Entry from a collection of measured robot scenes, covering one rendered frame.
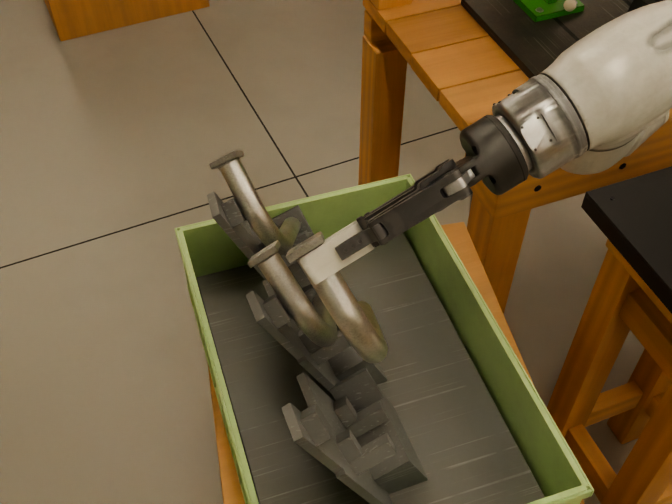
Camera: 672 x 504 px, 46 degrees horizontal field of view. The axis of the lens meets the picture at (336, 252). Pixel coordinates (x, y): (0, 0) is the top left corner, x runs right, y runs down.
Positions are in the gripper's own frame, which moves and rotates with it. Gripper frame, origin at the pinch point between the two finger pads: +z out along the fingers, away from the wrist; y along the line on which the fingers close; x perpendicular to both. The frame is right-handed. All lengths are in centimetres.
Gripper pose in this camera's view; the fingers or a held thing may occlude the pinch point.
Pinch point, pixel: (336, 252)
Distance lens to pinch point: 79.0
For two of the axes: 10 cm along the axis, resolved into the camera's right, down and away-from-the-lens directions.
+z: -8.5, 5.2, 0.5
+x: 5.2, 8.5, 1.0
